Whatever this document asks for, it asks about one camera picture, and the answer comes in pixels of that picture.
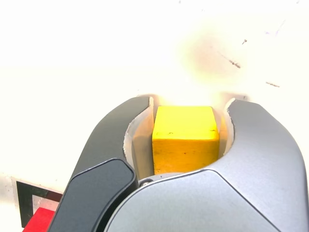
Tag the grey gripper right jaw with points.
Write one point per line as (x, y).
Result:
(241, 193)

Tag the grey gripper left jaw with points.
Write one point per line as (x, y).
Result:
(103, 145)

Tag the yellow cube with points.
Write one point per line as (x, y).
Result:
(186, 135)

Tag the red cube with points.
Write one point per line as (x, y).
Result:
(39, 221)

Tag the black tape square outline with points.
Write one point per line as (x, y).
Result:
(24, 205)

